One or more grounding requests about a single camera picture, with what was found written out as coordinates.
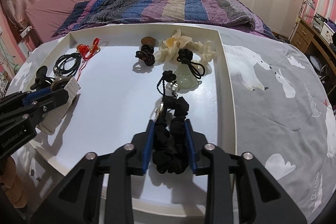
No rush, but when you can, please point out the black cord bracelet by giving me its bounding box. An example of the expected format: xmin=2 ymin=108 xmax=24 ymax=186
xmin=53 ymin=53 xmax=83 ymax=75

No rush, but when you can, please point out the person's left forearm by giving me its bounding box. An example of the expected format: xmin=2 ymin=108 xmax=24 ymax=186
xmin=0 ymin=156 xmax=28 ymax=209

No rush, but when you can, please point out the cream scrunchie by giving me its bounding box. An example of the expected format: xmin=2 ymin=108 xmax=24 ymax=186
xmin=154 ymin=29 xmax=217 ymax=65

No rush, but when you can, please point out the black scrunchie with flower brooch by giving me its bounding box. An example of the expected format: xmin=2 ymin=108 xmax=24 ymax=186
xmin=152 ymin=96 xmax=191 ymax=174

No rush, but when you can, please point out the desk lamp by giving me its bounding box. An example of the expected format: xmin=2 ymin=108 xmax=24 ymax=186
xmin=302 ymin=0 xmax=317 ymax=16

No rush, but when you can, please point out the striped purple blue quilt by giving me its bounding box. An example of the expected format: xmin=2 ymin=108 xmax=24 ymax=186
xmin=52 ymin=0 xmax=277 ymax=39

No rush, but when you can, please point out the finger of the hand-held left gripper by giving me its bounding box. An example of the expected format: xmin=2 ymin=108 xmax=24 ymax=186
xmin=25 ymin=91 xmax=71 ymax=122
xmin=0 ymin=89 xmax=54 ymax=114

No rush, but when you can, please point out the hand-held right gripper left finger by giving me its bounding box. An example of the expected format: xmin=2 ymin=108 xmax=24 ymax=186
xmin=30 ymin=120 xmax=156 ymax=224

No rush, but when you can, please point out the white shallow tray box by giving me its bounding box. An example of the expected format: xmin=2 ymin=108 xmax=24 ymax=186
xmin=26 ymin=23 xmax=238 ymax=214

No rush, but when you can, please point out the white band wristwatch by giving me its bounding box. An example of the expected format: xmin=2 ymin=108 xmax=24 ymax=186
xmin=39 ymin=76 xmax=81 ymax=134

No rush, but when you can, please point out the wooden pendant with red cord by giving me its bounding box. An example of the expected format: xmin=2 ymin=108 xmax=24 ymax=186
xmin=76 ymin=43 xmax=91 ymax=80

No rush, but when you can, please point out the brown teardrop pendant dark cord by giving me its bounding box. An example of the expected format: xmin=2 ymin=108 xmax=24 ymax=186
xmin=135 ymin=36 xmax=158 ymax=66

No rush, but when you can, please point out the silver bell pendant black cord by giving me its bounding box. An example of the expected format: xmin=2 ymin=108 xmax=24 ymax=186
xmin=156 ymin=70 xmax=181 ymax=99

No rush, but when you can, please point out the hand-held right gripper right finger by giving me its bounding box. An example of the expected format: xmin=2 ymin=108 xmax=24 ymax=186
xmin=184 ymin=119 xmax=307 ymax=224

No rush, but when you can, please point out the wooden desk with clutter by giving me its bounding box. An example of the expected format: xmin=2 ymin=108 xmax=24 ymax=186
xmin=291 ymin=13 xmax=336 ymax=98

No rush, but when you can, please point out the grey polar bear bedsheet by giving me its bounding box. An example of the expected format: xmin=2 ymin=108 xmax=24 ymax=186
xmin=10 ymin=22 xmax=336 ymax=224

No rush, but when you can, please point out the jade pendant with black cord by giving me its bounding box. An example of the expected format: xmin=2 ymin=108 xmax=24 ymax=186
xmin=174 ymin=48 xmax=211 ymax=90

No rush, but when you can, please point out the white power strip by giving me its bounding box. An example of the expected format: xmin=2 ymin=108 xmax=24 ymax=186
xmin=20 ymin=26 xmax=32 ymax=39

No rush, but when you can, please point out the black hair claw clip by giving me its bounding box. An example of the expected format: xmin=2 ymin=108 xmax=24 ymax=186
xmin=30 ymin=67 xmax=57 ymax=91

